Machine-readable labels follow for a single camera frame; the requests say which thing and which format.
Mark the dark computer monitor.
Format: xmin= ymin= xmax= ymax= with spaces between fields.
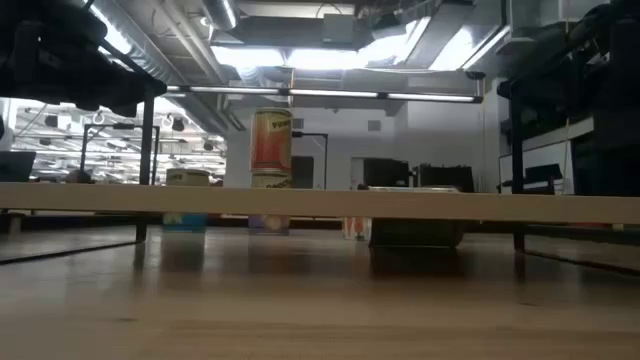
xmin=0 ymin=151 xmax=37 ymax=182

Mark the mandarin oranges can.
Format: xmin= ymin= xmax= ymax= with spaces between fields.
xmin=368 ymin=185 xmax=467 ymax=250

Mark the tomato can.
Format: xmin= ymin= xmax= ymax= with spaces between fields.
xmin=161 ymin=167 xmax=212 ymax=234

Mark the black chair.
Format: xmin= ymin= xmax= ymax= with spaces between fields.
xmin=497 ymin=163 xmax=564 ymax=195

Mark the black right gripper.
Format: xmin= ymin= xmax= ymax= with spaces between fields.
xmin=497 ymin=43 xmax=602 ymax=119

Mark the wooden shelf board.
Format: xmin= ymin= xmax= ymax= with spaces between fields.
xmin=0 ymin=180 xmax=640 ymax=225

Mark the white desk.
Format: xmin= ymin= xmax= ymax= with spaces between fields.
xmin=498 ymin=115 xmax=596 ymax=196

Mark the black equipment rack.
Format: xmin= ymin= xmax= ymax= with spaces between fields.
xmin=412 ymin=163 xmax=475 ymax=194

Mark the peaches can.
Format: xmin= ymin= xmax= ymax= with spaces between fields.
xmin=248 ymin=169 xmax=294 ymax=237

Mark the round silver ventilation duct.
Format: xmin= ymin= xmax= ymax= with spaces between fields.
xmin=199 ymin=0 xmax=240 ymax=32

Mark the black cabinet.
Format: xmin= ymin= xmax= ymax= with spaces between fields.
xmin=363 ymin=158 xmax=411 ymax=190

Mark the black tube stand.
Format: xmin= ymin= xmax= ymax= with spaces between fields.
xmin=292 ymin=130 xmax=330 ymax=190

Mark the long linear ceiling light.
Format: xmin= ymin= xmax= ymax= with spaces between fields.
xmin=166 ymin=84 xmax=485 ymax=105

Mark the black background rig frame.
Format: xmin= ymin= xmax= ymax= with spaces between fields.
xmin=79 ymin=122 xmax=161 ymax=186

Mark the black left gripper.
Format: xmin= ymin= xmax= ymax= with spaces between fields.
xmin=62 ymin=47 xmax=168 ymax=119

